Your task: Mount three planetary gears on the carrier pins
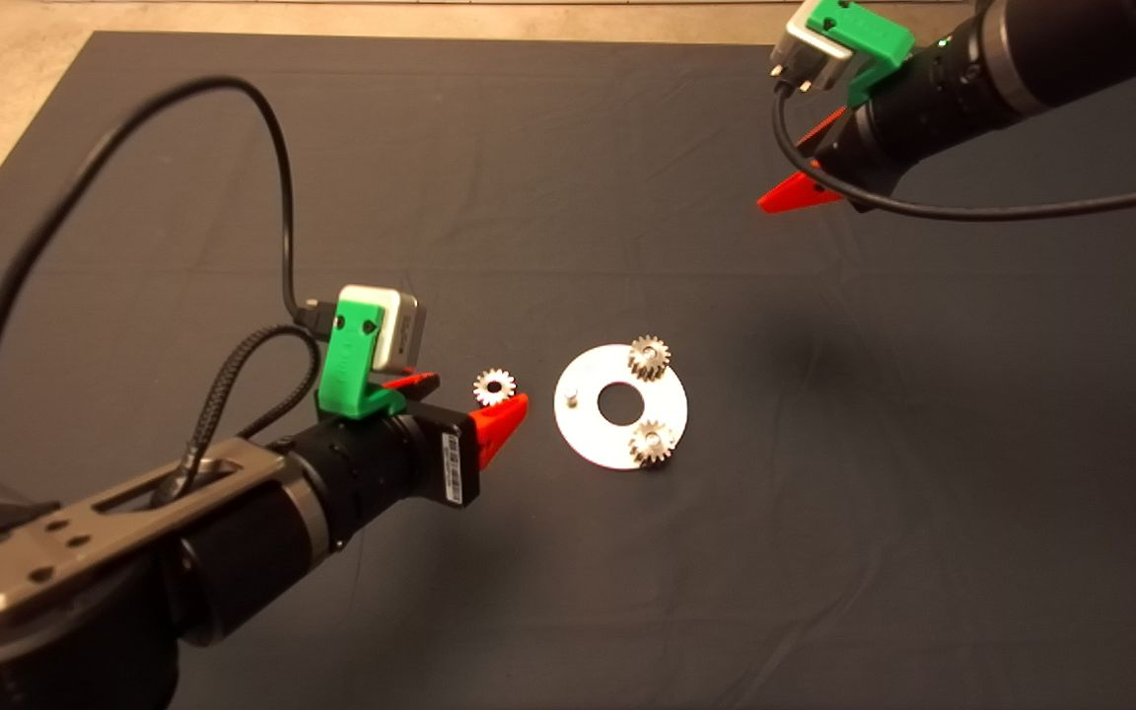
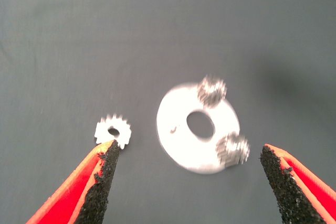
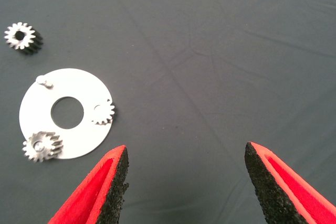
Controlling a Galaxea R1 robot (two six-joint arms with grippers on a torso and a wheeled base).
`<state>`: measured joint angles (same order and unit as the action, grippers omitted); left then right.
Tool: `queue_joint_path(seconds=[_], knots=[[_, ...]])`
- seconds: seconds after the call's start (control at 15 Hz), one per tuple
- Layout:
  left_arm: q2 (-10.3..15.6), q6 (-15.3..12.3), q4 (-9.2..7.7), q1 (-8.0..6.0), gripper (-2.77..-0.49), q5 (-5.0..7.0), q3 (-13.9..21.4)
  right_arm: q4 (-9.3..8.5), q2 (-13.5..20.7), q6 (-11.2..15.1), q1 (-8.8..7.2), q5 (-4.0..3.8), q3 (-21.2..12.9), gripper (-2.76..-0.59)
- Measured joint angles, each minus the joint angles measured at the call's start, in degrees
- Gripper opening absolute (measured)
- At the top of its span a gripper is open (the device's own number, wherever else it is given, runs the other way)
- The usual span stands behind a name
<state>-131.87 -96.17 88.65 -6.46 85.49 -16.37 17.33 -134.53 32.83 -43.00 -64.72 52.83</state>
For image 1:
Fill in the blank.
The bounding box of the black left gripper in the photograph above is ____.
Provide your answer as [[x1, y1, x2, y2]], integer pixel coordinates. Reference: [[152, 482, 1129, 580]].
[[277, 370, 531, 549]]

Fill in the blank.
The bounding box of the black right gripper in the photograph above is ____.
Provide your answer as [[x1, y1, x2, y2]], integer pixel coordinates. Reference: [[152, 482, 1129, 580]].
[[757, 25, 1013, 214]]

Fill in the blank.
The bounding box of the small steel planetary gear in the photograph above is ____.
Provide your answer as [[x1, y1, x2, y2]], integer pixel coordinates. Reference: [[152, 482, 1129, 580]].
[[627, 419, 677, 467], [627, 335, 673, 383], [473, 369, 517, 407]]

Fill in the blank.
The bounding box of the round metal carrier plate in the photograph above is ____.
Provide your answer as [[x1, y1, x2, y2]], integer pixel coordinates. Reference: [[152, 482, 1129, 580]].
[[554, 343, 689, 470]]

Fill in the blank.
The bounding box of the dark grey table cloth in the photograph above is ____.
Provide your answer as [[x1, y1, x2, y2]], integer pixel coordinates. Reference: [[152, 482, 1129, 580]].
[[0, 33, 1136, 710]]

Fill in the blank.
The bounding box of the silver left camera box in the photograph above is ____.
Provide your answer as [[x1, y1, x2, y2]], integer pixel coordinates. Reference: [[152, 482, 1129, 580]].
[[339, 285, 428, 374]]

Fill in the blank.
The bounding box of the silver camera box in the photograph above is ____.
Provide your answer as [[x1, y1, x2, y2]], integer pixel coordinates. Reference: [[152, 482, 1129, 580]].
[[339, 285, 428, 374], [770, 0, 855, 95]]

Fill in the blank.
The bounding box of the silver right camera box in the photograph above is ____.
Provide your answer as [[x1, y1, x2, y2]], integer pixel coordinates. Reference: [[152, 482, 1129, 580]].
[[770, 0, 855, 95]]

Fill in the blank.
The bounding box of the green left camera mount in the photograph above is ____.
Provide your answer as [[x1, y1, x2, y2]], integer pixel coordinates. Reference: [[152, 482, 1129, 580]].
[[317, 304, 409, 420]]

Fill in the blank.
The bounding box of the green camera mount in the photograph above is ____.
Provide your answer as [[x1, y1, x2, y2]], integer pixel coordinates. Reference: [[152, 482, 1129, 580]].
[[810, 0, 916, 107], [317, 304, 409, 420]]

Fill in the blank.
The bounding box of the green right camera mount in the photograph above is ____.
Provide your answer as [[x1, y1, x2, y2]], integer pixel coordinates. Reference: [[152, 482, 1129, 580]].
[[810, 0, 916, 107]]

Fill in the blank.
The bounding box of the smooth black right camera cable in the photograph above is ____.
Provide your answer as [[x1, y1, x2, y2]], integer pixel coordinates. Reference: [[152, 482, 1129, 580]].
[[772, 84, 1136, 221]]

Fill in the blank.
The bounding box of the braided black left arm cable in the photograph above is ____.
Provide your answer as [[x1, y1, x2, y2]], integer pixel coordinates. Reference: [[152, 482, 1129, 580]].
[[149, 325, 322, 509]]

